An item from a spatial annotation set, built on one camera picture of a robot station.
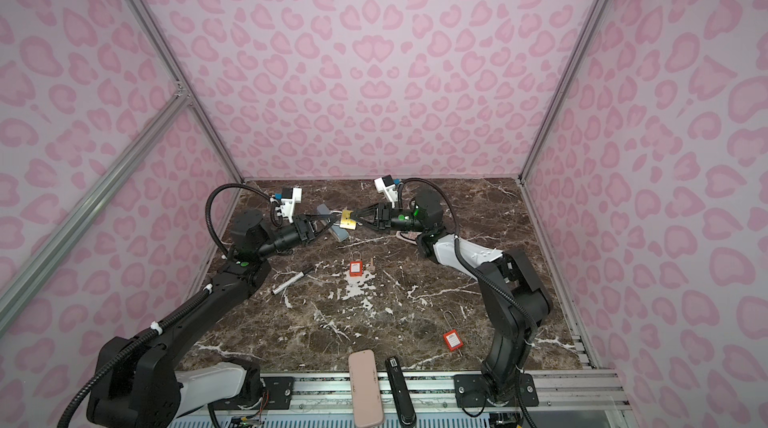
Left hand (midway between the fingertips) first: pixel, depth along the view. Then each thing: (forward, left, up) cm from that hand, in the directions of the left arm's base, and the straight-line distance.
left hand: (337, 216), depth 71 cm
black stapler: (-34, -14, -26) cm, 45 cm away
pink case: (-32, -6, -28) cm, 43 cm away
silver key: (+2, -6, -29) cm, 30 cm away
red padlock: (+1, -1, -28) cm, 28 cm away
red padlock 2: (-20, -28, -28) cm, 45 cm away
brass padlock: (0, -2, -2) cm, 3 cm away
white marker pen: (-2, +18, -29) cm, 35 cm away
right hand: (0, -5, -2) cm, 5 cm away
